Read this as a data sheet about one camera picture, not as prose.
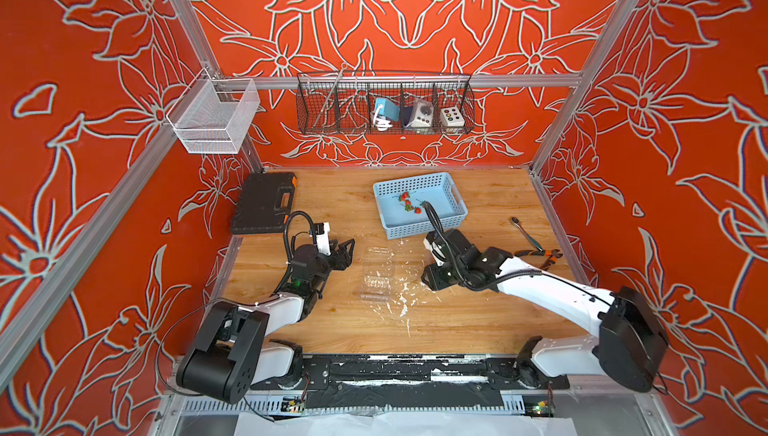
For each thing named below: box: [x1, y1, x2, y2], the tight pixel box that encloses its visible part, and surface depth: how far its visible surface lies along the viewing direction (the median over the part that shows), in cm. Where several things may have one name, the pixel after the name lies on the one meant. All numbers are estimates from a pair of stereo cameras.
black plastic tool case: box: [231, 172, 297, 235], surface depth 105 cm
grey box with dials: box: [411, 99, 435, 128], surface depth 93 cm
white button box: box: [440, 106, 465, 127], surface depth 96 cm
